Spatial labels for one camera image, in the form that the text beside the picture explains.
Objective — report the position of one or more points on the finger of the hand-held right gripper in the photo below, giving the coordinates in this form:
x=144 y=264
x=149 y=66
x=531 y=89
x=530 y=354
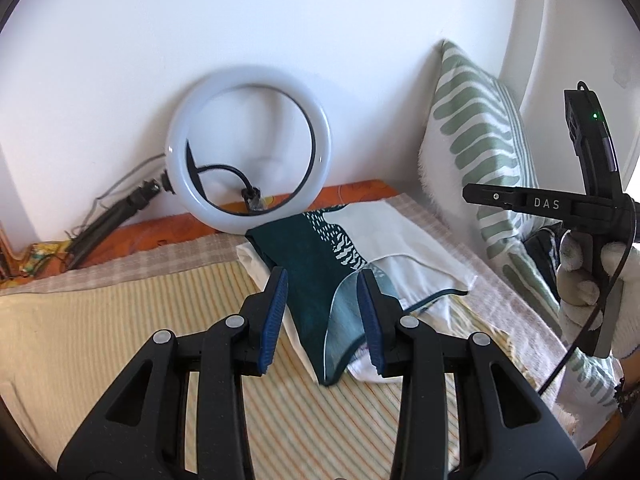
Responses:
x=515 y=198

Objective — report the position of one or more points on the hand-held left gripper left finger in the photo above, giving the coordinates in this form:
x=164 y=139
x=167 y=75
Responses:
x=272 y=320

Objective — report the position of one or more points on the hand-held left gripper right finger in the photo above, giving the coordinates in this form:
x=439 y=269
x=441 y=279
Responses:
x=370 y=320

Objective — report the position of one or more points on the green and white printed cloth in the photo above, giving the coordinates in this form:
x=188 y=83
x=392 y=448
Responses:
x=300 y=260

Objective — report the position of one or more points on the person's right forearm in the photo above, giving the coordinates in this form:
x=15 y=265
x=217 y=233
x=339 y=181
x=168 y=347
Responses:
x=632 y=385

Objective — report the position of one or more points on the person's right hand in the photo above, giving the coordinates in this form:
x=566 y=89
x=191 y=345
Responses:
x=575 y=280

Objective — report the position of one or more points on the dark cloth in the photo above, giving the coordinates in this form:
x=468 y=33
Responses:
x=542 y=260

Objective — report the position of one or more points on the green striped white pillow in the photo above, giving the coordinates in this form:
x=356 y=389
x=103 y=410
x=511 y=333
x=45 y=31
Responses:
x=475 y=125

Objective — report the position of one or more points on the cream striped bed sheet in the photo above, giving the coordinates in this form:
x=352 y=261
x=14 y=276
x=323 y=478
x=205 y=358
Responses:
x=125 y=320

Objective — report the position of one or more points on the orange mattress cover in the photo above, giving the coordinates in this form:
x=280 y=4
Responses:
x=150 y=232

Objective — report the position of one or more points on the black tripod stand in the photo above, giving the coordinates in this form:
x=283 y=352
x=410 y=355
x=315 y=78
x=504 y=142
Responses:
x=105 y=220

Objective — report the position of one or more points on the yellow floral cloth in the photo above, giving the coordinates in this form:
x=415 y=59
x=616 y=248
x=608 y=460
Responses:
x=45 y=255

